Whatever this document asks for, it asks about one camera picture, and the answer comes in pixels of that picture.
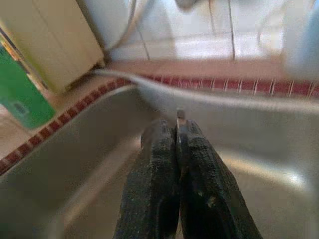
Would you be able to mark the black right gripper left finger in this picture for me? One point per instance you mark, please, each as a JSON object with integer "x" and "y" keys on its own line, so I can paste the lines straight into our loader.
{"x": 154, "y": 189}

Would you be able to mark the green dish soap bottle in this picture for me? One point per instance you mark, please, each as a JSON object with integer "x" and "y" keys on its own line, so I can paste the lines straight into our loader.
{"x": 22, "y": 94}

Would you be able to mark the clear toothbrush cup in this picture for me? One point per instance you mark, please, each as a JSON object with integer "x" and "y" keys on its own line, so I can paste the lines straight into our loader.
{"x": 301, "y": 37}

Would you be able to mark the cream water purifier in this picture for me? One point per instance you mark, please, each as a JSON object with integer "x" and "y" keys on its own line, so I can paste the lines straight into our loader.
{"x": 49, "y": 37}

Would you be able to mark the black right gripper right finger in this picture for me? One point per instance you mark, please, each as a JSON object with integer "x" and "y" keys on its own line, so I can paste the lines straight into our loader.
{"x": 209, "y": 189}

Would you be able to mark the grey wall tap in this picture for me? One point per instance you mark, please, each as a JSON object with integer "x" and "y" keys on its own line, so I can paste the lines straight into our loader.
{"x": 187, "y": 3}

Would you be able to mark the steel sink basin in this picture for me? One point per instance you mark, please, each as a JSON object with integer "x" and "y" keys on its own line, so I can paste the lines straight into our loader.
{"x": 74, "y": 161}

